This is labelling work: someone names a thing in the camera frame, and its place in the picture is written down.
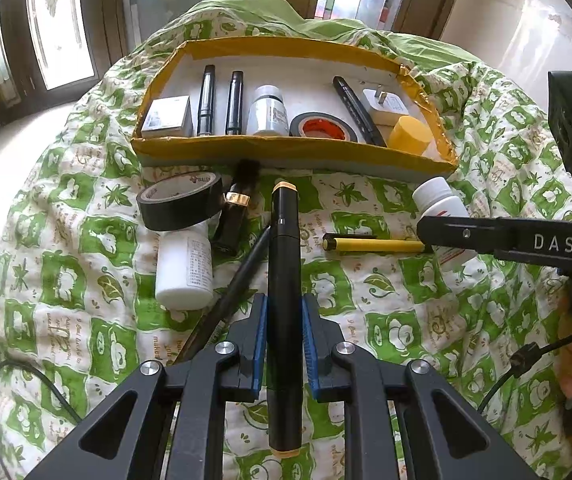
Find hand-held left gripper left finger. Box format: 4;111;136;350
23;294;269;480

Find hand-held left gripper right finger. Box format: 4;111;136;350
303;294;539;480

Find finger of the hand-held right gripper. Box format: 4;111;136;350
416;215;515;261

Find large white bottle red label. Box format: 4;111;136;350
412;176;482;267

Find black marker orange ends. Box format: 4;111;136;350
267;180;301;457

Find yellow round cap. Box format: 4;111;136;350
387;115;433;156

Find white power adapter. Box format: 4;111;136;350
362;87;409;128

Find black pen white print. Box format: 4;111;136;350
332;76;387;148

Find yellow cardboard box tray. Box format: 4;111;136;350
130;37;459;178

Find small white bottle grey cap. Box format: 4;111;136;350
247;85;289;136

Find thin black pencil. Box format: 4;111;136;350
176;225;271;363

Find green printed blanket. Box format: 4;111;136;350
0;0;572;480

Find yellow pen black cap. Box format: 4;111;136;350
322;232;434;256

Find white bottle printed label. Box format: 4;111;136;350
155;222;215;311

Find black gold lipstick tube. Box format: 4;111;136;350
211;159;261;256

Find black tape roll red core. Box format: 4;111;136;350
289;111;351;141

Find small white carton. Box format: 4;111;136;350
140;95;193;139

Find frosted glass door panel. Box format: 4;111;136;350
122;0;224;48

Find patterned glass window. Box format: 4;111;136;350
26;0;97;92
0;2;22;108

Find black cable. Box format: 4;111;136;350
476;310;572;411
0;359;84;461

